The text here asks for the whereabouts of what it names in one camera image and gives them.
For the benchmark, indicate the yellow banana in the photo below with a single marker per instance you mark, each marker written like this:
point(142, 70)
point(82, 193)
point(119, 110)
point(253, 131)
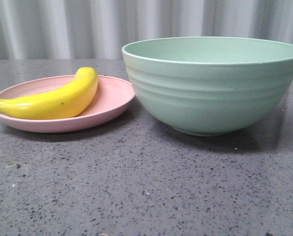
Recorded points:
point(65, 102)

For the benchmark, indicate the pink plate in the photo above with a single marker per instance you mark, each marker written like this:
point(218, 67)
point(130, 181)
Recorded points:
point(112, 98)

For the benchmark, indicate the green ribbed bowl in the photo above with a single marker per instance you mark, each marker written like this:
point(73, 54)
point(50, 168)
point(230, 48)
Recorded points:
point(206, 85)

